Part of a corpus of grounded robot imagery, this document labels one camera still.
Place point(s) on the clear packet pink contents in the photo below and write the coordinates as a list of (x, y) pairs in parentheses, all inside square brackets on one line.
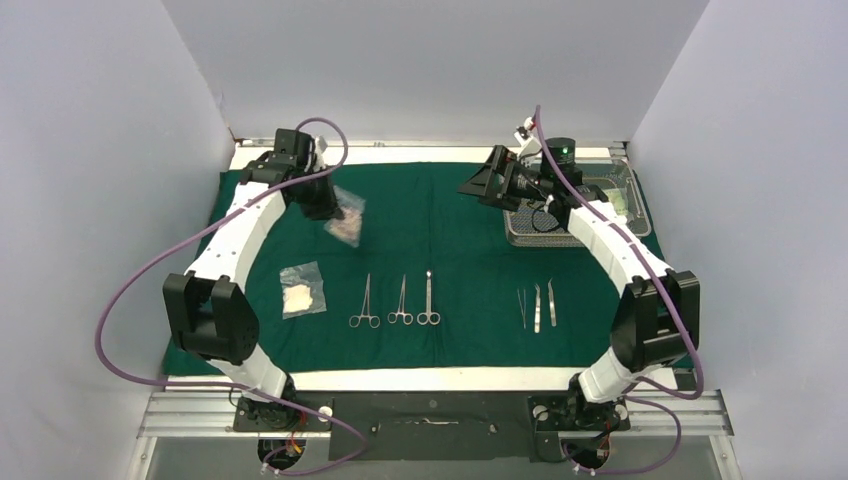
[(348, 227)]

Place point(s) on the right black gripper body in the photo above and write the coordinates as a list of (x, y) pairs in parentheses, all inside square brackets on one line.
[(527, 182)]

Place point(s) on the steel forceps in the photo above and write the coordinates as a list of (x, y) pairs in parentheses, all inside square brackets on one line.
[(365, 316)]

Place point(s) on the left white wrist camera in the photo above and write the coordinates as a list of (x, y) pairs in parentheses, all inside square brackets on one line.
[(320, 146)]

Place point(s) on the aluminium front frame rail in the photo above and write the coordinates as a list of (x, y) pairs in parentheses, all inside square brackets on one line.
[(210, 414)]

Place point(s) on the clear packet green contents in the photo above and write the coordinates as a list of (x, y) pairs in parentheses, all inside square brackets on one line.
[(617, 198)]

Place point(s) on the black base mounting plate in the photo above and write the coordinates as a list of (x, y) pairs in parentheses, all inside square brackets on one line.
[(446, 425)]

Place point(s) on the thin steel tweezers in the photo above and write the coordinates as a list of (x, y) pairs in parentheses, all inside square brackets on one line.
[(522, 299)]

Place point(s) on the steel haemostat clamp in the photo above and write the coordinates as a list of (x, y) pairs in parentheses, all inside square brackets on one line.
[(400, 314)]

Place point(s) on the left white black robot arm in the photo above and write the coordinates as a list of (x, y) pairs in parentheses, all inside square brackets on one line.
[(209, 314)]

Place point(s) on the dark green surgical cloth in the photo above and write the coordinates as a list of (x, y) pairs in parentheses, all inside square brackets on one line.
[(415, 221)]

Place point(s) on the metal wire mesh tray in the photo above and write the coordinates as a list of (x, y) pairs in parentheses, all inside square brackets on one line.
[(528, 228)]

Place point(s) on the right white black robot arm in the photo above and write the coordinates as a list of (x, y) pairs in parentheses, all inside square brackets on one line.
[(657, 319)]

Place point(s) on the aluminium right side rail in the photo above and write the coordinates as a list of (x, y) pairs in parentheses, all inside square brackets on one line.
[(618, 151)]

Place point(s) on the clear gauze packet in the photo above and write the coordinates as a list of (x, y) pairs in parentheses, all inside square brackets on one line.
[(302, 290)]

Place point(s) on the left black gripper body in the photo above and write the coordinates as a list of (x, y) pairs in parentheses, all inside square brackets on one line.
[(316, 198)]

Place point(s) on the steel surgical scissors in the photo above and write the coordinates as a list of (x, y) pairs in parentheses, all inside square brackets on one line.
[(429, 316)]

